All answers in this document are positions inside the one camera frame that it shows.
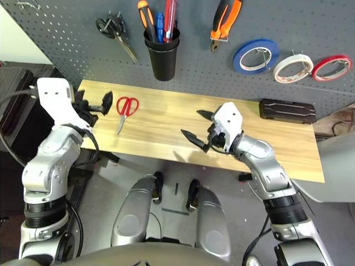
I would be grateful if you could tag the black plastic cup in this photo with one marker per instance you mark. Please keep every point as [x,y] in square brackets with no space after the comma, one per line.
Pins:
[163,66]

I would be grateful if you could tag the black right robot foot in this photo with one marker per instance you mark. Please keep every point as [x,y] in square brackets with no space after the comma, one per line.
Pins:
[193,194]

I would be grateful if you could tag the short black floor tape strip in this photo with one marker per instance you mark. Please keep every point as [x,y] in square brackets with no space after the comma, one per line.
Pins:
[176,189]

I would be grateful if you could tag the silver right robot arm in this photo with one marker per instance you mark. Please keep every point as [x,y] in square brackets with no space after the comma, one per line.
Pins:
[266,171]

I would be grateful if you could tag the orange black screwdriver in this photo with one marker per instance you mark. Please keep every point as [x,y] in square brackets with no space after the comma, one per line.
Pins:
[145,16]

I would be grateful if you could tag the blue tape roll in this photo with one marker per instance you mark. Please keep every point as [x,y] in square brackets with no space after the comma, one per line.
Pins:
[237,62]

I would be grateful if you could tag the black left robot foot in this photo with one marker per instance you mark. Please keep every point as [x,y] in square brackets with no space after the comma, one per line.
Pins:
[158,188]

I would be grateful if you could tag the silver left robot leg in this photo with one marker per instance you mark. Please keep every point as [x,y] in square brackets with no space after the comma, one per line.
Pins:
[130,213]

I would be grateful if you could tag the red tape roll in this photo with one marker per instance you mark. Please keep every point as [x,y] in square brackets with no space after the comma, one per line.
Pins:
[316,74]

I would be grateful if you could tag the long grey floor tape strip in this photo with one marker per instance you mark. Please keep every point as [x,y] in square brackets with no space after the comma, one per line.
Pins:
[175,211]

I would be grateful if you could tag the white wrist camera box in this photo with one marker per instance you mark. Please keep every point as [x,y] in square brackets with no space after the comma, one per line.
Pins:
[228,122]
[55,102]

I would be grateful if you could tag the orange black pliers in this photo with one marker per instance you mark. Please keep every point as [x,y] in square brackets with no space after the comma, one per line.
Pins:
[230,19]

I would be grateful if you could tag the silver right robot leg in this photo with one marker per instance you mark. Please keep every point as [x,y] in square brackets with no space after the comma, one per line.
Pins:
[212,221]

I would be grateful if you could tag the black table support bracket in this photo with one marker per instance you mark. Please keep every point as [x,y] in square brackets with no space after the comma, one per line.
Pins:
[244,176]
[108,160]

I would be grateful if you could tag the metal pegboard hook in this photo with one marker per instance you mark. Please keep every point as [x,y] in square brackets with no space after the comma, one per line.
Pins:
[294,54]
[262,51]
[341,63]
[112,22]

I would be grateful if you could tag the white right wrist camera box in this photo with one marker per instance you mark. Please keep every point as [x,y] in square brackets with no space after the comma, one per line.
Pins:
[228,122]

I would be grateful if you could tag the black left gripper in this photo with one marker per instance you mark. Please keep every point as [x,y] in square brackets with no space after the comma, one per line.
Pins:
[84,110]

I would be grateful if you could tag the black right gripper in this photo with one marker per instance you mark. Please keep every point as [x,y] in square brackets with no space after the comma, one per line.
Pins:
[217,138]

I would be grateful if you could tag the silver robot leg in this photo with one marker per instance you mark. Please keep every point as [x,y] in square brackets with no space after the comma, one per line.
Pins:
[212,221]
[130,213]

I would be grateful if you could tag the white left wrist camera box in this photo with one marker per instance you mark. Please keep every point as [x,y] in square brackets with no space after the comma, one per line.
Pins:
[55,102]

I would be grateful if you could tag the grey perforated pegboard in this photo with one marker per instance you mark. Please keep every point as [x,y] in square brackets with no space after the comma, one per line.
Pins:
[69,41]

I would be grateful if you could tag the white sneaker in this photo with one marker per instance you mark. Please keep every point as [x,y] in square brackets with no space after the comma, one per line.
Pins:
[253,261]

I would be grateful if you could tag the white tape roll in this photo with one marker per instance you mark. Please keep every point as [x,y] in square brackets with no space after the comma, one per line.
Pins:
[277,73]

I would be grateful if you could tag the black robot foot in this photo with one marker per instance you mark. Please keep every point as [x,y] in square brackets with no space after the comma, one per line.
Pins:
[193,194]
[158,188]

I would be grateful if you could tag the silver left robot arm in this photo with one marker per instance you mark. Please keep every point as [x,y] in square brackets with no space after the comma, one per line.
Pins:
[47,166]

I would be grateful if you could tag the black tool case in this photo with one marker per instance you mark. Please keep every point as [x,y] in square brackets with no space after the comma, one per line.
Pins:
[288,110]

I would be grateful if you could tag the black ribbed hard case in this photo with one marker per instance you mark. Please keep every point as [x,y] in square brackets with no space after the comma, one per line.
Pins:
[14,83]

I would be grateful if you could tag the large white rounded cabinet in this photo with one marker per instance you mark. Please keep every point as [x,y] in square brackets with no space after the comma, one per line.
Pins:
[338,171]

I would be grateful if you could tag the olive grey robot torso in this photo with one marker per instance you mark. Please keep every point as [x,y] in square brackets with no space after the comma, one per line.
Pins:
[124,257]

